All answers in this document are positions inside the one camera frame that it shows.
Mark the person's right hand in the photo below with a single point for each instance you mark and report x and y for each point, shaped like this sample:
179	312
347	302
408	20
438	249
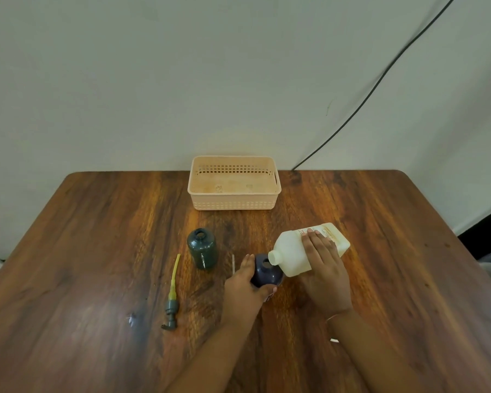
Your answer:
325	278

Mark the person's left hand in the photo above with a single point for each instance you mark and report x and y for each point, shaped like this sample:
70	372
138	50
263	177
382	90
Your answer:
239	296

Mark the person's right fingers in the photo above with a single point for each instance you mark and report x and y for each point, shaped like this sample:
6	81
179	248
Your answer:
319	245

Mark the person's left thumb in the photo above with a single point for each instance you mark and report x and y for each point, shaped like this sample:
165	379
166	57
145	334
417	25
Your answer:
266	291

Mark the dark blue bottle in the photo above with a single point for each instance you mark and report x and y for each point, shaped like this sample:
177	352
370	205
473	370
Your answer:
266	276

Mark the white refill bottle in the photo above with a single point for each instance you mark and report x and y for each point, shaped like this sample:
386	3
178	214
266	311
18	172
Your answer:
288	251

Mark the person's left forearm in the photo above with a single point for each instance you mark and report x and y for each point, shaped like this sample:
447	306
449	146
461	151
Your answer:
217	356

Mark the person's right forearm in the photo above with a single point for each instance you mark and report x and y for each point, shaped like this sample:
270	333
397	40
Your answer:
372	356

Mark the thin wrist bangle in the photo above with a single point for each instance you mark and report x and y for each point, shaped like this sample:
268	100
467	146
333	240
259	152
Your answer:
338	315

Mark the dark green bottle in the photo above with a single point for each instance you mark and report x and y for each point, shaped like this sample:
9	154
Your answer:
202	249

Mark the beige plastic basket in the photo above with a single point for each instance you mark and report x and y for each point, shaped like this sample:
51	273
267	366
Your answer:
233	202

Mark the pump head with yellow tube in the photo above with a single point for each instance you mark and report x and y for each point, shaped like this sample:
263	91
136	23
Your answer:
172	304

